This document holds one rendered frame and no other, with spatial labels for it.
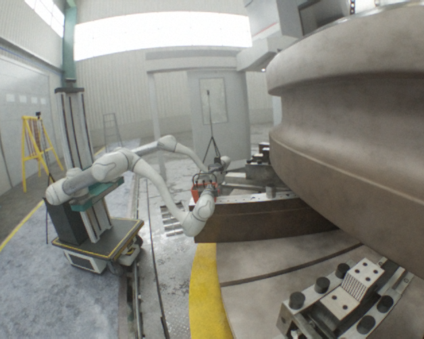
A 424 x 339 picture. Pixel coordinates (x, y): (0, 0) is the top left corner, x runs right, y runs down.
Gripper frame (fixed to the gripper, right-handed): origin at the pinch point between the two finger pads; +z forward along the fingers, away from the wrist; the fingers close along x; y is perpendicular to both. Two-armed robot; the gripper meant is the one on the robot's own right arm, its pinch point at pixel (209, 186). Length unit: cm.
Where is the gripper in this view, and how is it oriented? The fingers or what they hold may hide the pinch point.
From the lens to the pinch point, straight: 142.4
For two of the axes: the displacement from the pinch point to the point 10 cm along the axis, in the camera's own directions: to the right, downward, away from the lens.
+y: -0.9, -9.5, -2.9
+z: 0.6, -3.0, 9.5
